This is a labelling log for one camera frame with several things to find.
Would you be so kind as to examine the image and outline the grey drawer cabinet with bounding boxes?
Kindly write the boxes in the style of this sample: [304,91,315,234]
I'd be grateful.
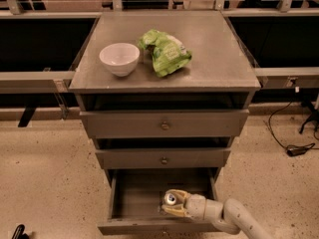
[70,11,260,177]

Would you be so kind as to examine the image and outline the grey drawer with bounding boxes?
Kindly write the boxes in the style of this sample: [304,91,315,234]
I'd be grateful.
[96,148,230,169]
[80,110,249,138]
[99,168,217,235]

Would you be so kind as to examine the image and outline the black object bottom left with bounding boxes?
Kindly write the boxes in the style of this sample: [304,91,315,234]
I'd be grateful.
[11,224,30,239]

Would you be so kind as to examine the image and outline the grey bottom drawer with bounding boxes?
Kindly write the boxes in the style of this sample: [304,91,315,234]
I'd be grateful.
[99,168,217,235]

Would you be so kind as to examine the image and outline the grey metal rail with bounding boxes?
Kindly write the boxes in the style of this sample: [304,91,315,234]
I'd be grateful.
[0,71,75,94]
[254,67,319,90]

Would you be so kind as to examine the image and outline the redbull can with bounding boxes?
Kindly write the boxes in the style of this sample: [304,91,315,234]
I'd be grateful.
[162,193,177,206]

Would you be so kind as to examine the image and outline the grey middle drawer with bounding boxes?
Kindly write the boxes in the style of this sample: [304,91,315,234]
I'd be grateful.
[96,148,230,169]

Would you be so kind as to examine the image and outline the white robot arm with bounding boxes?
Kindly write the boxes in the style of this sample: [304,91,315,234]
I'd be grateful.
[161,189,274,239]

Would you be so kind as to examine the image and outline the green chip bag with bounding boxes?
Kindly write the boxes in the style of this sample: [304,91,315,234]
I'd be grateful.
[139,29,192,78]

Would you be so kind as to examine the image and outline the black power adapter cable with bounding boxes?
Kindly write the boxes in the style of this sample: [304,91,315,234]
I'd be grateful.
[267,100,319,158]

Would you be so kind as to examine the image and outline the grey metal rail left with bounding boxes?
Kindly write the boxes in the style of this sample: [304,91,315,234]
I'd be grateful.
[0,71,75,94]

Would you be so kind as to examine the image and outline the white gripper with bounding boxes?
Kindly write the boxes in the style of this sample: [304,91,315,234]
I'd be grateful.
[161,189,223,222]

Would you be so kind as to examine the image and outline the grey top drawer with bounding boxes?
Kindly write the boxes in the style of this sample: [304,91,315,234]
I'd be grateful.
[80,110,249,138]

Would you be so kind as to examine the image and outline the white ceramic bowl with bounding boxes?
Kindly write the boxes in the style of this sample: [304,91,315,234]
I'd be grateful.
[99,43,140,77]

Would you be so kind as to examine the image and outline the grey metal rail right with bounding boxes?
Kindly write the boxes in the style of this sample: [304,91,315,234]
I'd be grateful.
[254,67,319,90]

